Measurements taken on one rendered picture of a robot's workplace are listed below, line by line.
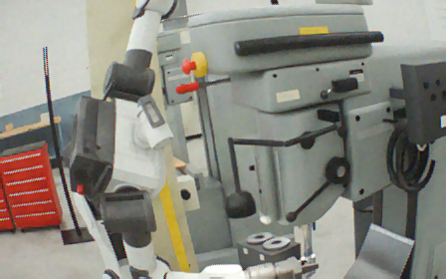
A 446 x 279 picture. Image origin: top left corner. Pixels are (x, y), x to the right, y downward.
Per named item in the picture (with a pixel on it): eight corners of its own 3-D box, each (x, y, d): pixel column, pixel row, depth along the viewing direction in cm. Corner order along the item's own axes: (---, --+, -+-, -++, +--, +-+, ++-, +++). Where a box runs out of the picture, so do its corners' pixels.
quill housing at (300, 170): (293, 236, 138) (281, 112, 132) (262, 219, 157) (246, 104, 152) (350, 213, 144) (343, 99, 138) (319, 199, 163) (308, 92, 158)
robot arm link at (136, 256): (127, 285, 158) (116, 246, 145) (138, 261, 168) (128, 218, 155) (161, 295, 156) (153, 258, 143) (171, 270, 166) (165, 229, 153)
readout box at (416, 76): (424, 146, 118) (417, 65, 114) (407, 142, 126) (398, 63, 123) (461, 131, 124) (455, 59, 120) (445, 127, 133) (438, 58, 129)
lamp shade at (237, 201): (220, 216, 138) (216, 193, 137) (242, 207, 143) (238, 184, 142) (241, 220, 133) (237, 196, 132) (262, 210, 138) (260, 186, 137)
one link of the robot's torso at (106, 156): (58, 215, 157) (79, 170, 131) (61, 128, 175) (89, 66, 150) (135, 237, 170) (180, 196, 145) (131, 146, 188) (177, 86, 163)
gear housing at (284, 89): (271, 115, 130) (264, 71, 128) (231, 106, 152) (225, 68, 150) (374, 93, 140) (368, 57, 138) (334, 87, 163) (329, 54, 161)
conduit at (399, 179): (399, 203, 130) (398, 130, 126) (372, 193, 145) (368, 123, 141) (436, 183, 135) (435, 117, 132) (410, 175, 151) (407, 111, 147)
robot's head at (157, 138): (144, 156, 148) (158, 140, 141) (128, 124, 150) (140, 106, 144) (164, 150, 152) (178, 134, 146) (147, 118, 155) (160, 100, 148)
